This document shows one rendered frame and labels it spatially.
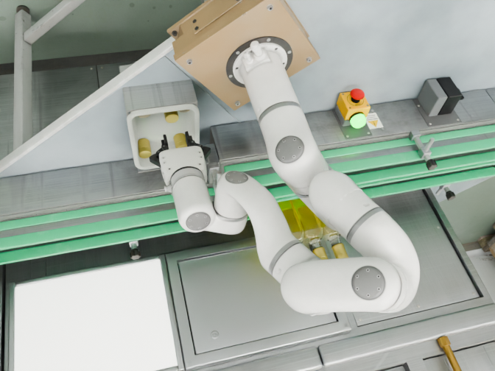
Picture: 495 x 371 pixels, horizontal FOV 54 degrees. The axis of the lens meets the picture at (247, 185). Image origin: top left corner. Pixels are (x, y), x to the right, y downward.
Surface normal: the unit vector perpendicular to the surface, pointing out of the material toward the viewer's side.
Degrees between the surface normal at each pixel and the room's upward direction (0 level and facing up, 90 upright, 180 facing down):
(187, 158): 107
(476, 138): 90
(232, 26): 5
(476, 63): 0
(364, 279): 84
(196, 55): 5
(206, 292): 90
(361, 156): 90
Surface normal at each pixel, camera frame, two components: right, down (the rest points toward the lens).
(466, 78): 0.25, 0.81
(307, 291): -0.52, -0.07
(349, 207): -0.37, -0.36
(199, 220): 0.25, 0.62
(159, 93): 0.08, -0.57
